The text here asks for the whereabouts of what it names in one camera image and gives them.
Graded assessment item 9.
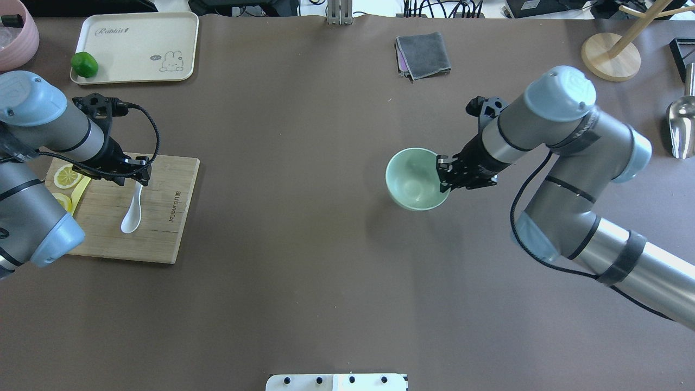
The wooden stand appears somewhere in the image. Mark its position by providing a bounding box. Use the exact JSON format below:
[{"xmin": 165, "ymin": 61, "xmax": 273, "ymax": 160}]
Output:
[{"xmin": 580, "ymin": 1, "xmax": 694, "ymax": 82}]

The shiny metal scoop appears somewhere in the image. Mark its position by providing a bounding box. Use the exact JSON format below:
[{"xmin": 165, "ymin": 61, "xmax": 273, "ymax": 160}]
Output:
[{"xmin": 667, "ymin": 64, "xmax": 694, "ymax": 159}]

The white ceramic spoon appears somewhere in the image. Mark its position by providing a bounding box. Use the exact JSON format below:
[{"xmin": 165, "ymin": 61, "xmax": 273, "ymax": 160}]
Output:
[{"xmin": 120, "ymin": 181, "xmax": 143, "ymax": 234}]

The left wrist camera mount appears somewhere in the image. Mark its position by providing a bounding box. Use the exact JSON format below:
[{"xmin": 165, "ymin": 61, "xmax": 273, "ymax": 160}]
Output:
[{"xmin": 72, "ymin": 92, "xmax": 129, "ymax": 137}]

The metal bracket post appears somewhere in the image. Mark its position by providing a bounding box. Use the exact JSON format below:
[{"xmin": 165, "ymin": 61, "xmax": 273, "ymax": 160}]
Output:
[{"xmin": 326, "ymin": 0, "xmax": 354, "ymax": 26}]

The green lime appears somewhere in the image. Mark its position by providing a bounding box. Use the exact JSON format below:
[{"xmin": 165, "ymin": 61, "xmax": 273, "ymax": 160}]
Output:
[{"xmin": 70, "ymin": 52, "xmax": 99, "ymax": 78}]

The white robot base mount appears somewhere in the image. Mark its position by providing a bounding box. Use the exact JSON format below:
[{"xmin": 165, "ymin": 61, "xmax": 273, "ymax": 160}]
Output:
[{"xmin": 265, "ymin": 372, "xmax": 409, "ymax": 390}]

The single lemon slice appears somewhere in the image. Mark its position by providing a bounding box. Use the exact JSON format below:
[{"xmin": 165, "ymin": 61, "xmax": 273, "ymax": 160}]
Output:
[{"xmin": 53, "ymin": 164, "xmax": 84, "ymax": 189}]

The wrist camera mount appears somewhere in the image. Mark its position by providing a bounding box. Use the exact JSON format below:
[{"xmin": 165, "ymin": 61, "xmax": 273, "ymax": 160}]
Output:
[
  {"xmin": 72, "ymin": 92, "xmax": 129, "ymax": 137},
  {"xmin": 466, "ymin": 96, "xmax": 509, "ymax": 134}
]

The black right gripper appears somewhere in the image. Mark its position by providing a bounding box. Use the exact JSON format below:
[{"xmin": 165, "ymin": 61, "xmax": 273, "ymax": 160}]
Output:
[{"xmin": 436, "ymin": 143, "xmax": 497, "ymax": 193}]

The black frame object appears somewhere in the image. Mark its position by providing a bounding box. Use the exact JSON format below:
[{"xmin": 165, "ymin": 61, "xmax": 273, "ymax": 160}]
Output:
[{"xmin": 668, "ymin": 37, "xmax": 694, "ymax": 83}]

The wooden cutting board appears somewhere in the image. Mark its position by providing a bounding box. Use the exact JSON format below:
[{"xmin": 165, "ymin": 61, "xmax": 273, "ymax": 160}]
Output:
[{"xmin": 71, "ymin": 154, "xmax": 200, "ymax": 264}]

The light green bowl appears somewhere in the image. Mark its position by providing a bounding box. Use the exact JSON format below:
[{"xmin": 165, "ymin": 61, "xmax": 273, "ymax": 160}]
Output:
[{"xmin": 385, "ymin": 148, "xmax": 449, "ymax": 211}]

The right black cable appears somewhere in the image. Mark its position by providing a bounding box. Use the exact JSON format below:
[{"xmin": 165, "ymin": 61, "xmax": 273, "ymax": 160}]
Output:
[{"xmin": 509, "ymin": 151, "xmax": 675, "ymax": 321}]

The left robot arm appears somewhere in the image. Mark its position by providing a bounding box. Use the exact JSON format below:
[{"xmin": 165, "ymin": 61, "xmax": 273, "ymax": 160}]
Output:
[{"xmin": 1, "ymin": 70, "xmax": 160, "ymax": 278}]

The left black cable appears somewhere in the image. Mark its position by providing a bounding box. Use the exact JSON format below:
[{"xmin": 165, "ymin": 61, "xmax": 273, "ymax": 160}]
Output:
[{"xmin": 43, "ymin": 101, "xmax": 161, "ymax": 180}]

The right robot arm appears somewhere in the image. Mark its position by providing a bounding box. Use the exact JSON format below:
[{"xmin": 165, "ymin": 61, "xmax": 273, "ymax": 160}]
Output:
[{"xmin": 436, "ymin": 65, "xmax": 694, "ymax": 329}]

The yellow plastic knife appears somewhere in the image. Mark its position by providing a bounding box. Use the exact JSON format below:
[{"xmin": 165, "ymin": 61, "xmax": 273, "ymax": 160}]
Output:
[{"xmin": 70, "ymin": 176, "xmax": 92, "ymax": 215}]

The black cable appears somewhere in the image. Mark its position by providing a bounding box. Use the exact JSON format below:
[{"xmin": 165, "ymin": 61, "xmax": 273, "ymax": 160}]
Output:
[
  {"xmin": 43, "ymin": 101, "xmax": 161, "ymax": 180},
  {"xmin": 509, "ymin": 151, "xmax": 675, "ymax": 321}
]

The front stacked lemon slice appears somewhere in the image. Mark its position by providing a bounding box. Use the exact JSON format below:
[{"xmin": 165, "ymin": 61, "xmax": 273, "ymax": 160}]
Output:
[{"xmin": 52, "ymin": 192, "xmax": 73, "ymax": 214}]

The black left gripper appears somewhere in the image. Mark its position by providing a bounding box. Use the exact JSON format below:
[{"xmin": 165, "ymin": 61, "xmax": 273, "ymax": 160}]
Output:
[{"xmin": 95, "ymin": 143, "xmax": 151, "ymax": 187}]

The cream rabbit tray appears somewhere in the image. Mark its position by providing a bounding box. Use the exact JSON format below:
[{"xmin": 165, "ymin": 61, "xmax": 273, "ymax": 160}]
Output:
[{"xmin": 70, "ymin": 11, "xmax": 199, "ymax": 86}]

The pink bowl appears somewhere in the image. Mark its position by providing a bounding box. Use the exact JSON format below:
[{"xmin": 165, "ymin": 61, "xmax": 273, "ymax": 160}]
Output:
[{"xmin": 1, "ymin": 1, "xmax": 39, "ymax": 72}]

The grey folded cloth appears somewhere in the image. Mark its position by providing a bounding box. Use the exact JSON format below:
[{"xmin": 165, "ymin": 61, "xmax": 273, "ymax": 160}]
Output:
[{"xmin": 395, "ymin": 32, "xmax": 452, "ymax": 81}]

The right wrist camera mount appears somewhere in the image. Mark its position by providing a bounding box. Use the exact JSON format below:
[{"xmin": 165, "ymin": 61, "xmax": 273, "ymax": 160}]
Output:
[{"xmin": 466, "ymin": 96, "xmax": 509, "ymax": 134}]

